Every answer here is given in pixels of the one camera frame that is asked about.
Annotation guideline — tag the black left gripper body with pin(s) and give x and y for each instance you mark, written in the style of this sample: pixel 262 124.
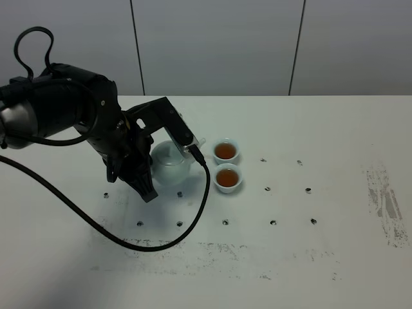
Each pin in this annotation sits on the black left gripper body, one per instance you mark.
pixel 117 137

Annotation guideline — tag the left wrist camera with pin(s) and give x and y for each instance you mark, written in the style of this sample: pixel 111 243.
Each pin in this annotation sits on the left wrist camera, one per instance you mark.
pixel 160 113

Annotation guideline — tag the far light blue teacup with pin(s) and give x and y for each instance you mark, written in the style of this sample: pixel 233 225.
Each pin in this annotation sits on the far light blue teacup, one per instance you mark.
pixel 226 151

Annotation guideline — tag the light blue teacup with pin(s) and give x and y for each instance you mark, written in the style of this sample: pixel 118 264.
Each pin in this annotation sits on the light blue teacup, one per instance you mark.
pixel 226 151
pixel 227 178

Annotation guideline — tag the light blue porcelain teapot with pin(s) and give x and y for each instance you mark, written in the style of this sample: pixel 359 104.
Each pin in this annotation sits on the light blue porcelain teapot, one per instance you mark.
pixel 169 166

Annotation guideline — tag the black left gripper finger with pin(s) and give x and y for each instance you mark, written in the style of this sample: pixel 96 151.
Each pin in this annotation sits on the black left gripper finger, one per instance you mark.
pixel 142 183

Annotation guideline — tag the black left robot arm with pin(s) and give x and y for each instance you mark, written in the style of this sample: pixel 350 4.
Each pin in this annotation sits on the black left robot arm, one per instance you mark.
pixel 66 96

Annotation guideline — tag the near light blue teacup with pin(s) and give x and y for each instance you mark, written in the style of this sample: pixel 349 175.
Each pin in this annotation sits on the near light blue teacup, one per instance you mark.
pixel 227 178

